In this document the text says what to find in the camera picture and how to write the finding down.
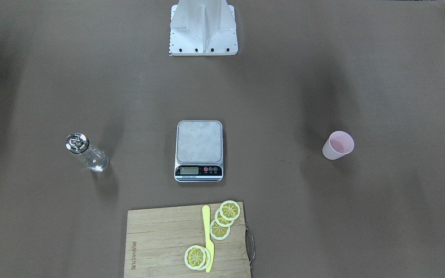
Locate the lemon slice front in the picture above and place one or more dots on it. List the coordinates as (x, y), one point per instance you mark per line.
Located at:
(194, 257)

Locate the pink cup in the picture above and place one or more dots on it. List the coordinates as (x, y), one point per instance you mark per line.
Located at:
(338, 144)

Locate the bamboo cutting board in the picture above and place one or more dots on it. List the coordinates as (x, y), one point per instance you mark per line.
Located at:
(157, 238)

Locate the glass sauce bottle metal cap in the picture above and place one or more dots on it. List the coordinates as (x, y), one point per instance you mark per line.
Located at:
(80, 147)

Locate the lemon slice behind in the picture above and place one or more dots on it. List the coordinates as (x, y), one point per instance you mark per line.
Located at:
(207, 259)

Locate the yellow plastic knife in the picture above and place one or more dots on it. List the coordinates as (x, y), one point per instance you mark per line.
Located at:
(209, 245)

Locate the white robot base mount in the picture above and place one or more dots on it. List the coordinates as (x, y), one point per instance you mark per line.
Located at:
(203, 28)

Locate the digital kitchen scale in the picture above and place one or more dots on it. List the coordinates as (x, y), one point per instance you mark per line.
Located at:
(199, 151)

